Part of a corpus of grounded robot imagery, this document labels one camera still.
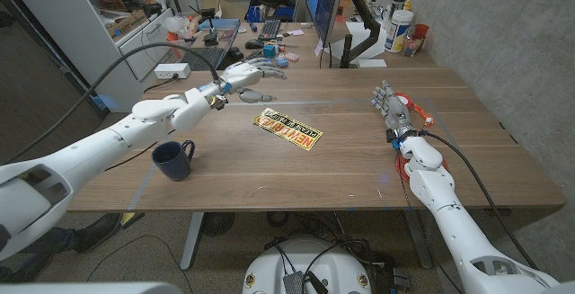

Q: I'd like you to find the dark blue mug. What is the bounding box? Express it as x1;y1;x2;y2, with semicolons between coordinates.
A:
151;139;197;183

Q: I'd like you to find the black leather shoe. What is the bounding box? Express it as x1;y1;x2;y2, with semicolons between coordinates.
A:
71;212;122;254

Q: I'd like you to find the red round disc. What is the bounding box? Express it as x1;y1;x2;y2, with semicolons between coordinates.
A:
394;153;449;183

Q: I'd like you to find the white paper sheet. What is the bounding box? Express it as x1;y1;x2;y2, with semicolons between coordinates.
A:
345;20;387;61

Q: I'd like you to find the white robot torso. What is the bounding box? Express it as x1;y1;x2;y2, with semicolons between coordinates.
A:
242;238;373;294

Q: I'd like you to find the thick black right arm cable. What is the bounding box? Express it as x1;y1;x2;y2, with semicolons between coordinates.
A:
420;130;540;272

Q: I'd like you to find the grey table leg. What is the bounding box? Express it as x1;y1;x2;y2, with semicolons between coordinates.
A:
179;211;206;272
402;208;435;271

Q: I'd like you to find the white shelf cabinet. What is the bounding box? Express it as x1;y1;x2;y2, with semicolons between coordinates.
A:
0;0;176;113

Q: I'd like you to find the black keyboard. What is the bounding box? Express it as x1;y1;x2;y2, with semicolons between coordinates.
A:
257;19;282;42

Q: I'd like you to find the computer monitor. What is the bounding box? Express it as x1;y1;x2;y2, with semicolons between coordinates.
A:
305;0;348;48

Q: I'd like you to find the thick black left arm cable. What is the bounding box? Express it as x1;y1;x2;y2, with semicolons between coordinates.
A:
8;41;221;163

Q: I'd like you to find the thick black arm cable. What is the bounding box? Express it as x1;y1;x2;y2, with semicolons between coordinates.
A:
8;41;221;163
420;130;540;272

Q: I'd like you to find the red plastic cup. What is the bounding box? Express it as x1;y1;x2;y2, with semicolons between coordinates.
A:
402;23;430;58

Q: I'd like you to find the open laptop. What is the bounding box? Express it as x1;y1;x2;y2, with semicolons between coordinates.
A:
180;18;242;72

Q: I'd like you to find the yellow new driver bumper sticker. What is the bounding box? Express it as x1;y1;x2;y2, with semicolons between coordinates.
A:
252;107;324;152

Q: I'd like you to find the white wipes canister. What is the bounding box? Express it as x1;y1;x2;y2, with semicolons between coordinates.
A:
384;9;414;54

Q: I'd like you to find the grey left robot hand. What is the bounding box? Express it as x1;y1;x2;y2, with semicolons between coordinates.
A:
218;57;288;104

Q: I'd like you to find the cardboard box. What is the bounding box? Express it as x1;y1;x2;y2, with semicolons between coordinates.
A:
106;9;149;39

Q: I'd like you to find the round black floor fan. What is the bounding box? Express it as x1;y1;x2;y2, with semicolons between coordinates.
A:
200;211;236;238

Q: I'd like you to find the dark trouser leg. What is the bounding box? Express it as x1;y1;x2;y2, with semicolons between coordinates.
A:
0;226;80;282

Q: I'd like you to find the white power strip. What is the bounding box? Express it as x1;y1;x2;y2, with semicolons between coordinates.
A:
154;62;192;81

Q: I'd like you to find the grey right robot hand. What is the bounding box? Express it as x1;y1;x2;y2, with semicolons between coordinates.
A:
370;80;417;145

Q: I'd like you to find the blue storage bin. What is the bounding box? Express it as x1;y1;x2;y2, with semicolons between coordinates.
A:
245;4;296;23

